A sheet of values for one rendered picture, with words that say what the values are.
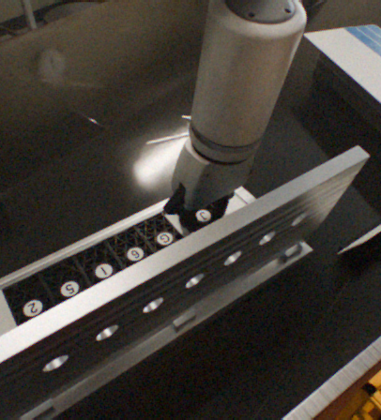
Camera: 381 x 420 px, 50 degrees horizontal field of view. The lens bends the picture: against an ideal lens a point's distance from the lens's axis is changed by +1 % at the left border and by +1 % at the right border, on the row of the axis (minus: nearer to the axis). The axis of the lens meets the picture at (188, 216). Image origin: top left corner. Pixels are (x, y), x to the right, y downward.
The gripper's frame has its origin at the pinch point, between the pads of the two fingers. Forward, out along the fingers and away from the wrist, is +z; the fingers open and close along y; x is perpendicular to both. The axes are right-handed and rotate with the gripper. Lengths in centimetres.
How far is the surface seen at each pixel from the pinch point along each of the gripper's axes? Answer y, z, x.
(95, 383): 24.4, 0.1, 12.9
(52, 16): -34, 63, -151
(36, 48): -2, 20, -73
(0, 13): -43, 143, -293
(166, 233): 6.4, 1.5, -0.1
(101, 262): 16.4, 2.0, -1.1
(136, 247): 11.3, 1.6, -0.4
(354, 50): -51, -1, -17
